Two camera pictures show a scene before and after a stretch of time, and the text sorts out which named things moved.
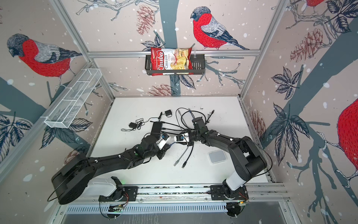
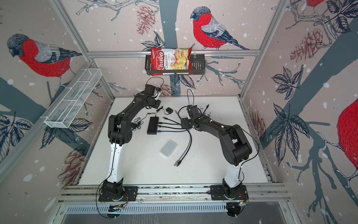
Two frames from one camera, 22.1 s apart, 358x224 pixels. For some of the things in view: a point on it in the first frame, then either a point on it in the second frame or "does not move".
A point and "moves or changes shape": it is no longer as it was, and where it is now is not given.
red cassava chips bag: (170, 59) does not move
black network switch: (156, 129) moves or changes shape
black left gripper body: (161, 153) -> (154, 103)
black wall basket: (198, 66) does not move
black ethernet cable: (205, 121) moves or changes shape
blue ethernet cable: (190, 112) -> (159, 131)
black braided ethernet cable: (185, 162) -> (180, 117)
